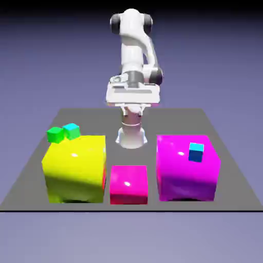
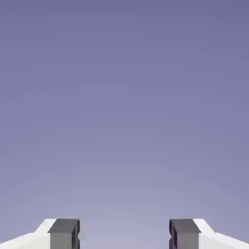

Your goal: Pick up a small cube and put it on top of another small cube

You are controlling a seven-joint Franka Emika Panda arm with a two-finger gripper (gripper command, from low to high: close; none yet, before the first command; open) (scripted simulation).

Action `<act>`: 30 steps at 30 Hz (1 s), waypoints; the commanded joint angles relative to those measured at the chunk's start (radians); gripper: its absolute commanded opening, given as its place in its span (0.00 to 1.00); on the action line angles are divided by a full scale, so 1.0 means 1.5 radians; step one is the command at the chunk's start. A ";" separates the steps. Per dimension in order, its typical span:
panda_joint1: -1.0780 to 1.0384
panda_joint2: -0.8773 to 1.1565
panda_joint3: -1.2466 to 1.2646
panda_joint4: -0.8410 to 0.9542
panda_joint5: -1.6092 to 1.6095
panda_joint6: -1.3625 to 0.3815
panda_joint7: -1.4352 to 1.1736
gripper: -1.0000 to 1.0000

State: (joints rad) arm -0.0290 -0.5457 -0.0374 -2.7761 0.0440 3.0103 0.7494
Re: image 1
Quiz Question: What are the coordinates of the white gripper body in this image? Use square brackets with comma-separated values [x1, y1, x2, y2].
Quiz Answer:
[105, 82, 161, 108]

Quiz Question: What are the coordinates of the small teal green cube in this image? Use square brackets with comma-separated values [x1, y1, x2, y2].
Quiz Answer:
[62, 123, 81, 141]

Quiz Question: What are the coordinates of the small blue cube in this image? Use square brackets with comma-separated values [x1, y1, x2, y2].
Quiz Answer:
[188, 142, 205, 163]

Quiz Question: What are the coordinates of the large pink box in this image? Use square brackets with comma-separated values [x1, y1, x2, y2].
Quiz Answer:
[109, 165, 149, 205]

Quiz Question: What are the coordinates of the large magenta box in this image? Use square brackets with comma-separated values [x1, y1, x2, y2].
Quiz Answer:
[156, 134, 222, 202]

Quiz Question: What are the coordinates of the large yellow box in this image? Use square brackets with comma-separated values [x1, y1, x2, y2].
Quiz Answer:
[41, 135, 107, 204]

